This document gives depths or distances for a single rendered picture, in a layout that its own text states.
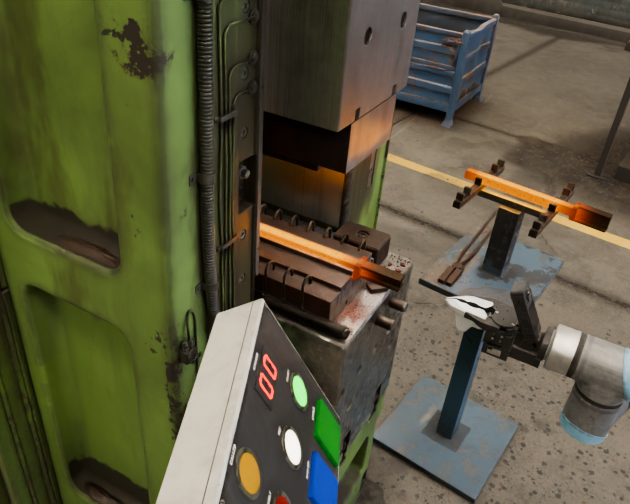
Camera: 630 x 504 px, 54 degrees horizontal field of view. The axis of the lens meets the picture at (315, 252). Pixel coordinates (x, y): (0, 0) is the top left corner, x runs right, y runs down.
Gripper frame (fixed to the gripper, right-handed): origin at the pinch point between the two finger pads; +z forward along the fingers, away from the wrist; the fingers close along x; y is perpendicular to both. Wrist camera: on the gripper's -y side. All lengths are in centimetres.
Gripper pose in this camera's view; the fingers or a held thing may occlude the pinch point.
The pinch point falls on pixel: (452, 299)
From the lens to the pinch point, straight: 128.2
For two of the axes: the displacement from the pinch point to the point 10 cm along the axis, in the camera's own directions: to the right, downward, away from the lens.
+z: -8.7, -3.3, 3.7
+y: -0.8, 8.3, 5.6
